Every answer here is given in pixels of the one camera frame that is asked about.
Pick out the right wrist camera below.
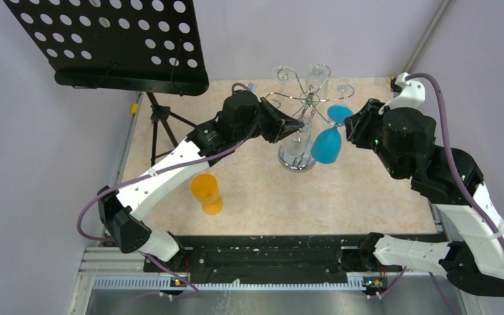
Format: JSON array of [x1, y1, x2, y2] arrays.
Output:
[[378, 72, 426, 115]]

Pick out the aluminium corner profile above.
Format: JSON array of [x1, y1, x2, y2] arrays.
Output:
[[400, 0, 455, 73]]

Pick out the black perforated music stand desk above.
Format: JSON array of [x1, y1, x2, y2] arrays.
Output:
[[6, 1, 209, 96]]

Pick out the chrome wire wine glass rack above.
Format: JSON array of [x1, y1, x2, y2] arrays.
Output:
[[266, 63, 355, 173]]

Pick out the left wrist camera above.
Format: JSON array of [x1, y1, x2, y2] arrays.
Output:
[[246, 82, 258, 95]]

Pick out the blue wine glass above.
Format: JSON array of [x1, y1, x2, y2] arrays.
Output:
[[310, 105, 353, 164]]

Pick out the orange wine glass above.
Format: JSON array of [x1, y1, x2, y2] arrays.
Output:
[[190, 173, 224, 215]]

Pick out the clear wine glass back right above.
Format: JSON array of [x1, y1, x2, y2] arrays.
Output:
[[334, 83, 356, 101]]

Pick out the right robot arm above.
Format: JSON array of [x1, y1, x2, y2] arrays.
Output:
[[344, 98, 504, 297]]

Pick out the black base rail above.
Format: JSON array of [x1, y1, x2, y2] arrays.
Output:
[[143, 234, 436, 288]]

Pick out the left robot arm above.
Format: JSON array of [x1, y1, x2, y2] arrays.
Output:
[[96, 89, 304, 271]]

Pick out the clear wine glass back middle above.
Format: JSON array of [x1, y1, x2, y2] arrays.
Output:
[[306, 63, 331, 99]]

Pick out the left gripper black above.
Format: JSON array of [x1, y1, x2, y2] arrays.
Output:
[[234, 96, 303, 143]]

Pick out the clear wine glass back left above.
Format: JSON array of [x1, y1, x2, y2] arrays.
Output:
[[271, 66, 296, 85]]

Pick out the clear wine glass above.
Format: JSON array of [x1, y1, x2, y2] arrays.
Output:
[[334, 83, 356, 101], [279, 115, 313, 167], [271, 66, 296, 85], [306, 63, 331, 99]]

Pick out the clear wine glass front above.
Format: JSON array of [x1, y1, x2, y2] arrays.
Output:
[[279, 115, 313, 167]]

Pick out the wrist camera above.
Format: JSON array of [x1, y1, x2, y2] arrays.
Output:
[[246, 82, 258, 95], [378, 72, 426, 115]]

